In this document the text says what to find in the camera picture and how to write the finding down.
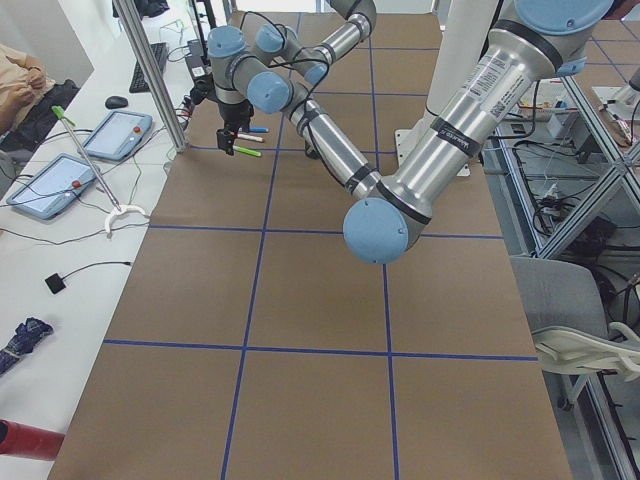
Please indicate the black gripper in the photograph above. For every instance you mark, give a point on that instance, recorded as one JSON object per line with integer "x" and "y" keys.
{"x": 234, "y": 114}

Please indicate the red capped white pen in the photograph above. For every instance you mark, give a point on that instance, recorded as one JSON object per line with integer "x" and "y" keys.
{"x": 250, "y": 138}

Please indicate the green highlighter pen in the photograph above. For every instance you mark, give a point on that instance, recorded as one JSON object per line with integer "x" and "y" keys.
{"x": 247, "y": 151}

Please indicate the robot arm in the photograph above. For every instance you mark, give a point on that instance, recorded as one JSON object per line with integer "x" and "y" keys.
{"x": 313, "y": 61}
{"x": 490, "y": 55}

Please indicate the black mesh pen cup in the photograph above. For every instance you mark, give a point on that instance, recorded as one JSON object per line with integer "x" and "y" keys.
{"x": 311, "y": 152}

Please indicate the far teach pendant tablet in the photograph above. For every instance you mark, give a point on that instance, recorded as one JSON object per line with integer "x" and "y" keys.
{"x": 117, "y": 135}

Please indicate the teach pendant tablet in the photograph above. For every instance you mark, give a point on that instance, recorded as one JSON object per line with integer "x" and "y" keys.
{"x": 117, "y": 135}
{"x": 54, "y": 188}

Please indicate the black computer mouse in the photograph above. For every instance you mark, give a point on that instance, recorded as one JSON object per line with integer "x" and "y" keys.
{"x": 116, "y": 102}

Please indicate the white curved stand foot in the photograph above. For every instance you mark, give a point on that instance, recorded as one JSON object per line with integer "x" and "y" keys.
{"x": 122, "y": 216}

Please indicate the near teach pendant tablet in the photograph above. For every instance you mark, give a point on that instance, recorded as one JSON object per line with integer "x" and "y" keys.
{"x": 54, "y": 188}

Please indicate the metal rod with green clip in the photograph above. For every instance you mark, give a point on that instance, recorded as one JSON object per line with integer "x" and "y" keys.
{"x": 69, "y": 126}

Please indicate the seated person in beige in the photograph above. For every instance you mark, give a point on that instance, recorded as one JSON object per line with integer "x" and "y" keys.
{"x": 28, "y": 94}

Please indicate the small black square pad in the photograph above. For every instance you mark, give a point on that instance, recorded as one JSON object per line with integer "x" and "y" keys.
{"x": 55, "y": 283}

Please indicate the folded blue umbrella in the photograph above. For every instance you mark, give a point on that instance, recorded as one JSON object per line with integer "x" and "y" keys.
{"x": 27, "y": 336}

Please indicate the grey office chair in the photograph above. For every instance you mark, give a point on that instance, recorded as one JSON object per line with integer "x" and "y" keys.
{"x": 567, "y": 321}

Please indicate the red cylinder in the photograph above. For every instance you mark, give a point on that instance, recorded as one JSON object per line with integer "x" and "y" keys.
{"x": 25, "y": 441}

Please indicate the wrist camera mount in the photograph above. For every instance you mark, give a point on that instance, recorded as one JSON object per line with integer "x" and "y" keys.
{"x": 203, "y": 89}

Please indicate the aluminium frame column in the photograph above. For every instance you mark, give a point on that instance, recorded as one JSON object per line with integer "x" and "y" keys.
{"x": 140, "y": 45}

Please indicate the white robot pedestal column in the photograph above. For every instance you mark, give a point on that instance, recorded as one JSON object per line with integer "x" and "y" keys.
{"x": 464, "y": 26}

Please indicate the aluminium frame rack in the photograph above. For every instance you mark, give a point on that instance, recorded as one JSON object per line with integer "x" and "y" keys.
{"x": 566, "y": 188}

